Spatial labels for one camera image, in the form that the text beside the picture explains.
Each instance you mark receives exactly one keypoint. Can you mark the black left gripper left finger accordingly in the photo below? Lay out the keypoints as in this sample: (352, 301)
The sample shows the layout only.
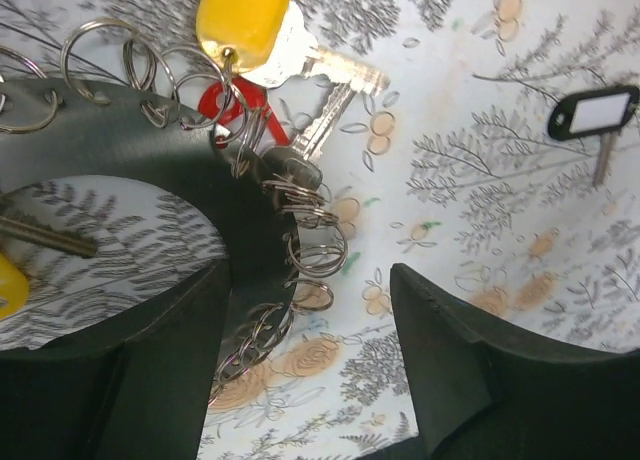
(134, 386)

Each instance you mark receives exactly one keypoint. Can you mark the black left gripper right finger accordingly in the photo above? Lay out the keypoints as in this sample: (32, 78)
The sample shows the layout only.
(484, 388)

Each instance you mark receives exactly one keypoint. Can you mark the steel disc with keyrings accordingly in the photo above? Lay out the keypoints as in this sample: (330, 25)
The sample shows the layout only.
(276, 233)

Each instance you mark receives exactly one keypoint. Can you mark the yellow key tag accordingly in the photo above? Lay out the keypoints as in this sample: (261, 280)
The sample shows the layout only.
(14, 288)
(239, 34)

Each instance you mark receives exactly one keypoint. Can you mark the brass key inside disc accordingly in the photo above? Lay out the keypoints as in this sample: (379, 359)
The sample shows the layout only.
(42, 235)

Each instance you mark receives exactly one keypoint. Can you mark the floral table mat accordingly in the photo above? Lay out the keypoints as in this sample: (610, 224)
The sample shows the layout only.
(449, 171)

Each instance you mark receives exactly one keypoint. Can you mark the silver key with dark head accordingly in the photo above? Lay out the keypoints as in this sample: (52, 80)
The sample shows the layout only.
(298, 162)

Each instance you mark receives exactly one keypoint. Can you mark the silver key on black tag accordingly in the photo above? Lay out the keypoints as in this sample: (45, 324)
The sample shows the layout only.
(607, 144)

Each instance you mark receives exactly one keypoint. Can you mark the red key tag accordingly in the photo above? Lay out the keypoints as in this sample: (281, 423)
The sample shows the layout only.
(255, 95)

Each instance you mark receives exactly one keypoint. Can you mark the black key tag white label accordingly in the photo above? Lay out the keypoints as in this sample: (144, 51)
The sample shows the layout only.
(593, 112)

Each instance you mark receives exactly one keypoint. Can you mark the silver key under yellow tag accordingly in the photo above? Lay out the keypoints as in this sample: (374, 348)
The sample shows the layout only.
(296, 52)

